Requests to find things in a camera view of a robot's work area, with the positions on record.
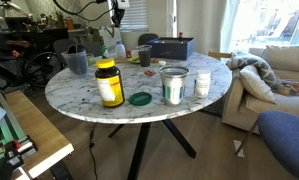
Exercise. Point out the potted plant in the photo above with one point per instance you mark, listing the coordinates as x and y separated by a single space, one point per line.
59 20

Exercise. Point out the yellow plate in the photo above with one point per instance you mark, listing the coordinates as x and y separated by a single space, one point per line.
134 59

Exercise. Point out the clear plastic measuring jug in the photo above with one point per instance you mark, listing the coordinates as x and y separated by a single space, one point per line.
75 58

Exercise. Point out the green round lid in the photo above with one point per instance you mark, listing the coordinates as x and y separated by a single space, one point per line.
140 99

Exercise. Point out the beige sofa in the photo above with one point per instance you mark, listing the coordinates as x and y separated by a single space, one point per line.
241 108

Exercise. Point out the green glass bottle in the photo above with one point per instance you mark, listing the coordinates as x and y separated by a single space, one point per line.
104 51

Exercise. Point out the orange container on shelf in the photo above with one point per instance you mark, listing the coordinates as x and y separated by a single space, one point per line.
69 23

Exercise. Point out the wooden side table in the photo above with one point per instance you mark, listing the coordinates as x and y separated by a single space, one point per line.
52 145

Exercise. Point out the grey patterned blanket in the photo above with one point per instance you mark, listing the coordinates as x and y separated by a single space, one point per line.
240 59

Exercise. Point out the round marble table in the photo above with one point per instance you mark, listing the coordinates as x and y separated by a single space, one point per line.
79 98

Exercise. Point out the brown bottle yellow cap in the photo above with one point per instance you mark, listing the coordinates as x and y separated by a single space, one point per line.
108 78

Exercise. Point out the dark chair behind table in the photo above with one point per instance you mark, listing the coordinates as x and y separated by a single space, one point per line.
145 39

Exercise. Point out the small red jar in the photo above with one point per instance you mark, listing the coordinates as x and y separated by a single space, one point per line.
128 54

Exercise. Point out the white bottle blue cap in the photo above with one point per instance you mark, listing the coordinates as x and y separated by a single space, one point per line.
120 50

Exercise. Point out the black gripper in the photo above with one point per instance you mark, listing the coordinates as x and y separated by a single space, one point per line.
117 16

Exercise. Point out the dark smoothie cup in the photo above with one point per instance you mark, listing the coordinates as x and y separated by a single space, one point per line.
144 53

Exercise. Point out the white pill bottle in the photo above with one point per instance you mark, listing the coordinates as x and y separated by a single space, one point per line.
202 83

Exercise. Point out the black bicycle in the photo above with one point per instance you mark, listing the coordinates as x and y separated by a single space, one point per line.
33 70

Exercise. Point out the grey office chair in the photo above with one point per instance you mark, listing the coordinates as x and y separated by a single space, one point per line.
61 46

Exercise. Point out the dark bottle in box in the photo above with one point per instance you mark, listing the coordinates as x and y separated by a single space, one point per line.
180 37

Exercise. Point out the green clamp tool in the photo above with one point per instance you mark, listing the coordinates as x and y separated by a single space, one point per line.
15 144

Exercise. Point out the white paper on floor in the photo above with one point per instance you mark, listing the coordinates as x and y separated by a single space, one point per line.
238 148

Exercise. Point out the white cushion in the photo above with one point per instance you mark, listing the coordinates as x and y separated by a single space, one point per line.
255 85

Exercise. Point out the small white cap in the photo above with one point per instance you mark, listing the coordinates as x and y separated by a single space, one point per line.
162 63

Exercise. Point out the navy blue box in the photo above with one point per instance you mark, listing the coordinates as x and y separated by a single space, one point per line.
172 48

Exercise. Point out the window blind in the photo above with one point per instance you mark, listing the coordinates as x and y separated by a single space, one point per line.
135 17

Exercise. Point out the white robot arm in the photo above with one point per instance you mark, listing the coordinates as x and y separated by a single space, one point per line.
121 4

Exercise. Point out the small red packet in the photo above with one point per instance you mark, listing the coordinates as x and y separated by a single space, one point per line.
149 73

